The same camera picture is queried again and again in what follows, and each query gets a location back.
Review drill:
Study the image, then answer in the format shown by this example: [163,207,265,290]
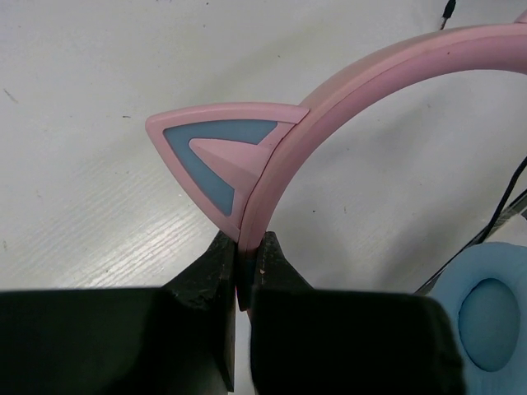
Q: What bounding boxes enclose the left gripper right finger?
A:
[250,232,467,394]

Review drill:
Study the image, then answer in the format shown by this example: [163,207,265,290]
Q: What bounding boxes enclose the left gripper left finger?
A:
[1,234,236,394]

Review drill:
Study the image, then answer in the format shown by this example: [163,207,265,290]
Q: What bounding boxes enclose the pink blue cat-ear headphones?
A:
[144,7,527,371]

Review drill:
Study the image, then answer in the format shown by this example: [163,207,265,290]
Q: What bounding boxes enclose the black headphone cable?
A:
[440,0,527,248]

